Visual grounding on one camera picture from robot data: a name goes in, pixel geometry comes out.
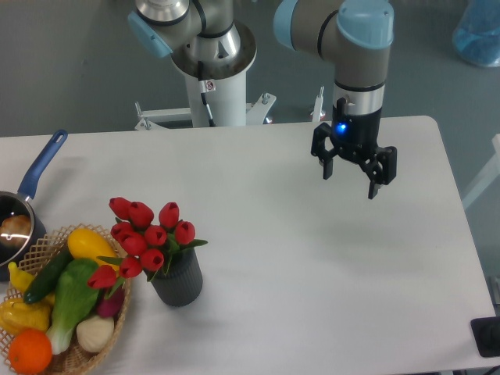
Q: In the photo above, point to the yellow banana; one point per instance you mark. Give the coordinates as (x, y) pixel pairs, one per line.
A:
(19, 279)

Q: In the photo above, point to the purple red onion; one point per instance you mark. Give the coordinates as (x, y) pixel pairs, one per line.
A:
(109, 307)

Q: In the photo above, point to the green bok choy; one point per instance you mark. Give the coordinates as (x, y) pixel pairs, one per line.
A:
(74, 300)

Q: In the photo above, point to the black device at edge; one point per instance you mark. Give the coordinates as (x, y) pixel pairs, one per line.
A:
(486, 335)

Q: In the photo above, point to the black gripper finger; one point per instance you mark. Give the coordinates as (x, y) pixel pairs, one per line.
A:
(318, 149)
(380, 167)

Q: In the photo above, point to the red tulip bouquet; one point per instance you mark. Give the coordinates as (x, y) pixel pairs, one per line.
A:
(154, 249)

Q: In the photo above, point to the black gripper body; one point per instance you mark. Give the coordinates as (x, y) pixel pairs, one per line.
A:
(355, 136)

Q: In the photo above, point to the blue handled saucepan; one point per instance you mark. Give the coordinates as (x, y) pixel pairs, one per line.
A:
(19, 203)

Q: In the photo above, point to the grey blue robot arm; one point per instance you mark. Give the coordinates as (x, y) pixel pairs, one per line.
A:
(214, 51)

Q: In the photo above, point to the dark grey ribbed vase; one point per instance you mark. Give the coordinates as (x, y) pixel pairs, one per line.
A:
(183, 283)

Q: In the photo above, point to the yellow bell pepper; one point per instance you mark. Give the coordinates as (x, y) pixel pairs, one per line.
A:
(17, 316)

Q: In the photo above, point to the blue translucent container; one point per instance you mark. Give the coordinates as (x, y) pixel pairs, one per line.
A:
(476, 37)

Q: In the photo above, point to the dark green cucumber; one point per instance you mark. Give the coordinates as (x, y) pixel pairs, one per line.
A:
(46, 280)

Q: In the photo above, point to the white frame at right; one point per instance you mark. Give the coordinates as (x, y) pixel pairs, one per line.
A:
(485, 177)

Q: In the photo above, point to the brown bread roll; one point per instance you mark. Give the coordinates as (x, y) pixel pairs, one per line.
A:
(15, 231)

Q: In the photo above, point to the woven wicker basket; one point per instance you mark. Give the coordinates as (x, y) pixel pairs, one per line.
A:
(75, 360)

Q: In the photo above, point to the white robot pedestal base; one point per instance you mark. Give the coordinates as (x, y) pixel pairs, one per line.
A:
(212, 103)

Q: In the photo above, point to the yellow lemon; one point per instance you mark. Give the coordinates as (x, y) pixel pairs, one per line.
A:
(84, 243)

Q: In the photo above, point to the orange fruit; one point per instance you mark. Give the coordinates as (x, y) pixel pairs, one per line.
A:
(30, 352)

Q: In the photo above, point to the white garlic bulb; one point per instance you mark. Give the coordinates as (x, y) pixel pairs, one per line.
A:
(94, 333)

